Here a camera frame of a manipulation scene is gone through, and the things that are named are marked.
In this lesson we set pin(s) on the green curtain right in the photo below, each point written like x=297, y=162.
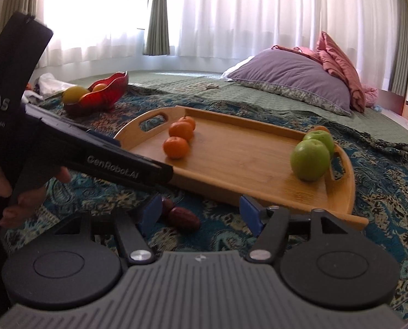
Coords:
x=399, y=74

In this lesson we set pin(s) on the green curtain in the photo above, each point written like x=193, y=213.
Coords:
x=157, y=32
x=399, y=74

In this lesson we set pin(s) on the large dull orange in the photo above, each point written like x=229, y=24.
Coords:
x=319, y=128

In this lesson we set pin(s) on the pink crumpled blanket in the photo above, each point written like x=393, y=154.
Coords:
x=336, y=62

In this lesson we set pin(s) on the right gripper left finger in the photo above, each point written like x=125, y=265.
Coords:
x=131, y=227

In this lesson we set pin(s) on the front mandarin on tray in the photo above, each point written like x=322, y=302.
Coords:
x=181, y=129

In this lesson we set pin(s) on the green curtain left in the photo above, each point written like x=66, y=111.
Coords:
x=157, y=32

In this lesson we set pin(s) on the person's left hand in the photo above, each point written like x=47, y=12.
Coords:
x=17, y=203

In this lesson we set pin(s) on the red ribbed glass bowl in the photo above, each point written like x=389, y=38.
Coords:
x=100, y=101

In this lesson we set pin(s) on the orange fruit in bowl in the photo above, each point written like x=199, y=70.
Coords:
x=99, y=87

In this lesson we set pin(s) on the white sheer curtain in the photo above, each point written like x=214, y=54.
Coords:
x=92, y=30

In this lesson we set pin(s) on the dark red date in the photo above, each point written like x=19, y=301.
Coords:
x=183, y=220
x=167, y=206

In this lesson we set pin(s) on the wooden serving tray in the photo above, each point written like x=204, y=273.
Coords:
x=231, y=156

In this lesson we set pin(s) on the rear mandarin on tray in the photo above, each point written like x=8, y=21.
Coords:
x=189, y=120

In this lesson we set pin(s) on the white cloth on floor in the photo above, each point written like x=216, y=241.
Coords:
x=43, y=88

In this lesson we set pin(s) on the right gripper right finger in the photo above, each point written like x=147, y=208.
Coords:
x=271, y=226

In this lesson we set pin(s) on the purple pillow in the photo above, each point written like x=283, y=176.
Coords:
x=294, y=76

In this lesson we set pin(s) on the mandarin on tray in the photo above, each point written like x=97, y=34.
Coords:
x=189, y=120
x=181, y=129

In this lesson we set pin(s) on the front green apple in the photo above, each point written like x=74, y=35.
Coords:
x=309, y=160

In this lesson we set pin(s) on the green quilted bedspread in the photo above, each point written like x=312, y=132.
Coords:
x=187, y=88

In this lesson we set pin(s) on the green apple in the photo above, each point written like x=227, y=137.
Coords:
x=324, y=137
x=309, y=160

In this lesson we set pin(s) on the yellow fruit in bowl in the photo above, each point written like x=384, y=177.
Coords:
x=73, y=94

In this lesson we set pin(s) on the rear green apple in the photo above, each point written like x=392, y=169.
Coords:
x=324, y=137

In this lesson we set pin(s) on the small mandarin orange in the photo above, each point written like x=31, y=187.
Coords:
x=175, y=147

